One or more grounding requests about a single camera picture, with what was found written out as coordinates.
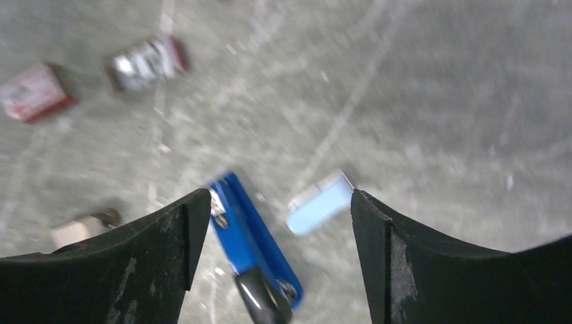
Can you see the beige brown small box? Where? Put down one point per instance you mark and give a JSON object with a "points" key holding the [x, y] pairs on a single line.
{"points": [[84, 227]]}

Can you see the blue black stapler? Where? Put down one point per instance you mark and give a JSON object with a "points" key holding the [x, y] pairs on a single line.
{"points": [[263, 277]]}

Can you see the light blue small box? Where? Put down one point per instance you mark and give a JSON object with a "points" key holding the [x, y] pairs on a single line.
{"points": [[319, 202]]}

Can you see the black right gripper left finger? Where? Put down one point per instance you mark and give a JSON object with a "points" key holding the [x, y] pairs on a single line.
{"points": [[136, 273]]}

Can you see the red white staple box sleeve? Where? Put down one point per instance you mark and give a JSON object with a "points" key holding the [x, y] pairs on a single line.
{"points": [[34, 93]]}

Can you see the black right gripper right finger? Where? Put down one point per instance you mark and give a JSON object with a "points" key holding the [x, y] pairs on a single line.
{"points": [[415, 274]]}

